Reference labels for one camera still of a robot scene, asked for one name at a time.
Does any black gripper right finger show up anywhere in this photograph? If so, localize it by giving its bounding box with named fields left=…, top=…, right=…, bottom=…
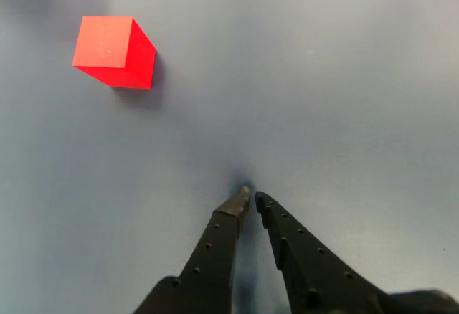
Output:
left=254, top=191, right=392, bottom=314

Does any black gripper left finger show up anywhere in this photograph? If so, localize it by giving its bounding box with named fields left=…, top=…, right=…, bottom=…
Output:
left=132, top=186, right=252, bottom=314

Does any red cube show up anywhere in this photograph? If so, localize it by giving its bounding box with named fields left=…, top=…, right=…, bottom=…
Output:
left=71, top=15, right=158, bottom=90

